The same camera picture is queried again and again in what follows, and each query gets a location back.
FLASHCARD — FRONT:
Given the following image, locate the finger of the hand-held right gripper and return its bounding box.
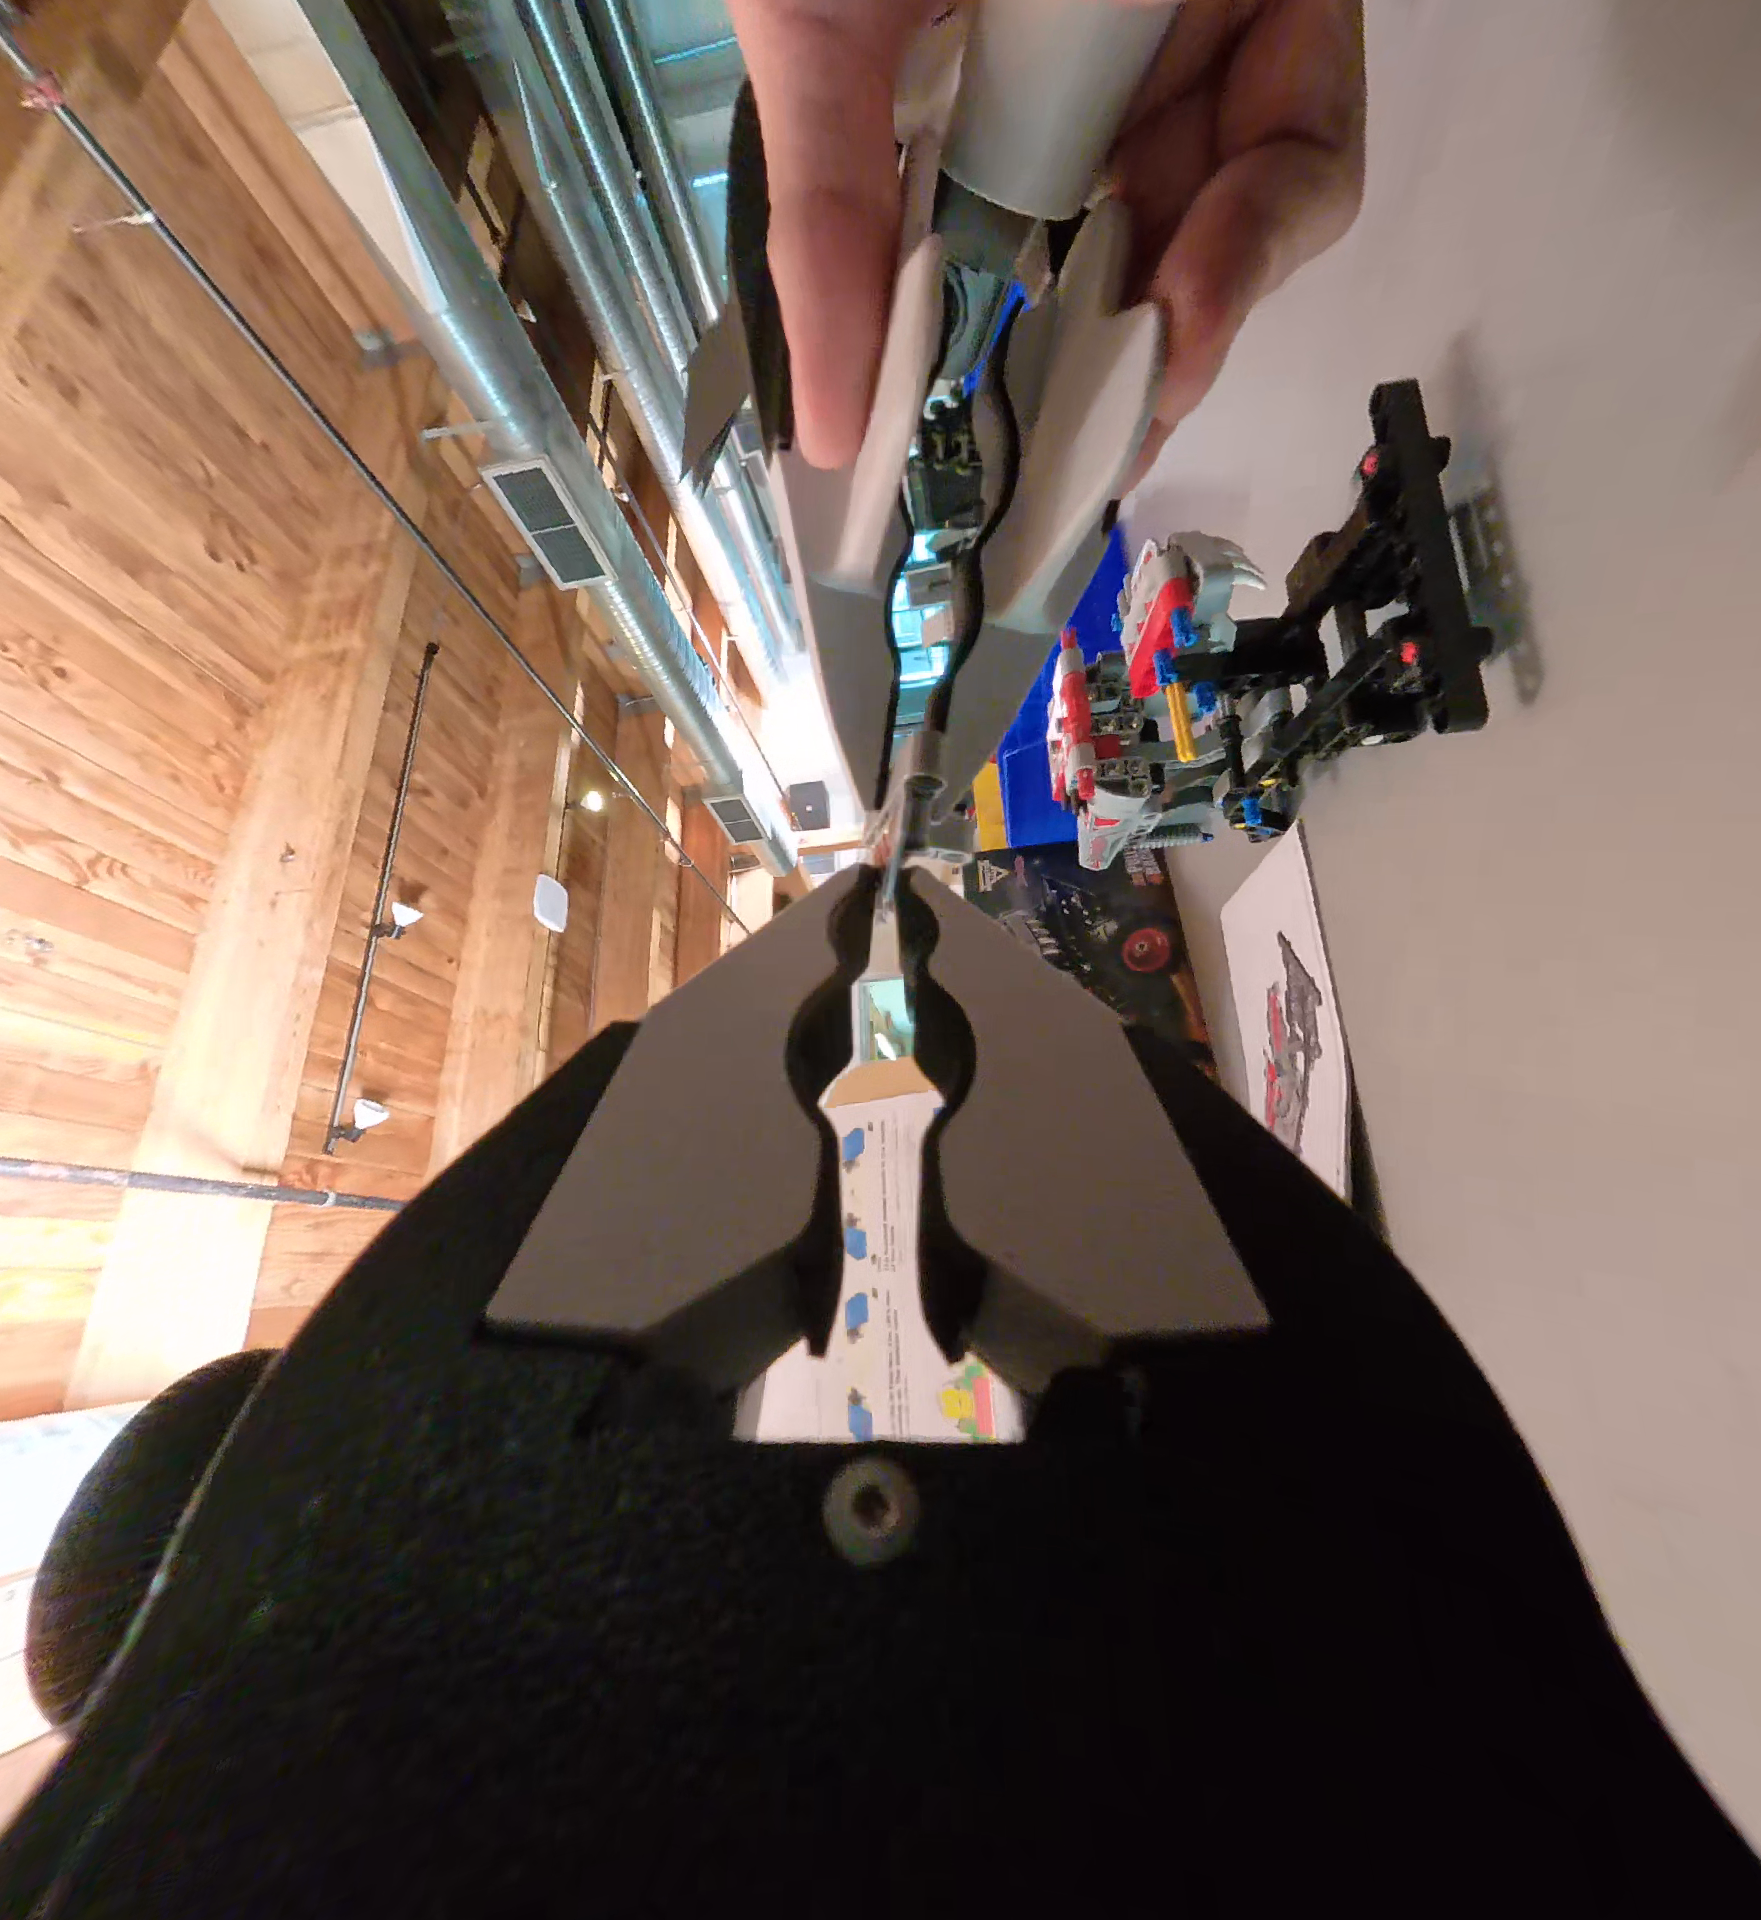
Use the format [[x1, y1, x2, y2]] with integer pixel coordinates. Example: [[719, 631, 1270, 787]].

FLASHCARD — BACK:
[[928, 195, 1171, 825], [774, 228, 957, 819]]

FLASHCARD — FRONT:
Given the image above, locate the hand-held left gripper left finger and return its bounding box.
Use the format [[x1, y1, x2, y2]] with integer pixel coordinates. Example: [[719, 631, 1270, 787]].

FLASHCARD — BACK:
[[484, 864, 898, 1398]]

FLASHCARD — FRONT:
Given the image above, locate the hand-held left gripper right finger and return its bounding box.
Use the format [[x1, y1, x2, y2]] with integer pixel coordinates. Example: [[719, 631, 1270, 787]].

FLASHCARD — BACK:
[[898, 867, 1275, 1399]]

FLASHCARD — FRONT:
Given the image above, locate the small grey toy connector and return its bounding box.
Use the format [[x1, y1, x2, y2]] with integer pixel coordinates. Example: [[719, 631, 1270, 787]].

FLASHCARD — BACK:
[[862, 727, 961, 910]]

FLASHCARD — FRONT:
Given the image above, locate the grey red toy vehicle model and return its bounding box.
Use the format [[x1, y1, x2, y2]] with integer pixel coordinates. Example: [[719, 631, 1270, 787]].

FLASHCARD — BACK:
[[1046, 377, 1497, 876]]

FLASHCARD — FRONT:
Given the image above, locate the person's right hand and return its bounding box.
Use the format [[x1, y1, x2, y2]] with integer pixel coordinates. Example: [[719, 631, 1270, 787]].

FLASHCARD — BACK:
[[727, 0, 1371, 504]]

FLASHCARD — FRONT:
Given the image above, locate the printed instruction sheet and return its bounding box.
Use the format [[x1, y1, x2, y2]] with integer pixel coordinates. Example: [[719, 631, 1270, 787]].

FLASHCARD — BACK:
[[736, 974, 1029, 1444]]

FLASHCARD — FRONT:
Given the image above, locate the blue storage bin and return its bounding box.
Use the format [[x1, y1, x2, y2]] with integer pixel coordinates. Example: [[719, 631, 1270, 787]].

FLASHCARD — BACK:
[[992, 525, 1141, 864]]

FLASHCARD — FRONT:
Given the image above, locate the black toy box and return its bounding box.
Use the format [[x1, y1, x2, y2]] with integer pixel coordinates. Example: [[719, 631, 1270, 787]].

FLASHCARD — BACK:
[[958, 840, 1221, 1082]]

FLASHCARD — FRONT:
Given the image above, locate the white instruction booklet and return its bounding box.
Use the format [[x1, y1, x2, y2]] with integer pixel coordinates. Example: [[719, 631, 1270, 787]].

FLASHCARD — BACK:
[[1217, 823, 1359, 1203]]

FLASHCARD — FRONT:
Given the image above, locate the grey perforated toy beam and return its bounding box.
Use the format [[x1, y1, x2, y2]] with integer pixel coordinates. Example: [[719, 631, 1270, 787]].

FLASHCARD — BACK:
[[1450, 459, 1546, 705]]

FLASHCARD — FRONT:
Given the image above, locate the silver ceiling pipe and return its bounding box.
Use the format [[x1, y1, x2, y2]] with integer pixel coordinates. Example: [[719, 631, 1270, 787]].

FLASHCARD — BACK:
[[520, 0, 800, 640]]

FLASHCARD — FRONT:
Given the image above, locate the silver ventilation duct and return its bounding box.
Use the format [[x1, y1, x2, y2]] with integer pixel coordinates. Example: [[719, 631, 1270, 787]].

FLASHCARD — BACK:
[[304, 0, 800, 880]]

